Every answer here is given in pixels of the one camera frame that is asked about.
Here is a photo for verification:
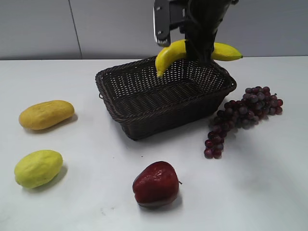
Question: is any orange-yellow mango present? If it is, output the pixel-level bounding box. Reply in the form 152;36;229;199
19;100;75;130

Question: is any dark woven rectangular basket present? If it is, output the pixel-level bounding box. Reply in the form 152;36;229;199
95;57;237;140

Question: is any red apple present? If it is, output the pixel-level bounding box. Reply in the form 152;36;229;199
132;161;180;208

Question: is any purple grape bunch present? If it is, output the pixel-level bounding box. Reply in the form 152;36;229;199
204;86;283;159

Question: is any yellow banana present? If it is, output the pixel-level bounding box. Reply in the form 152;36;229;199
155;39;243;77

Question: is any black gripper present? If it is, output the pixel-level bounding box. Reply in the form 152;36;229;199
153;0;238;64

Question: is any green-yellow mango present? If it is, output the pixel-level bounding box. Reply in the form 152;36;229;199
14;150;63;189

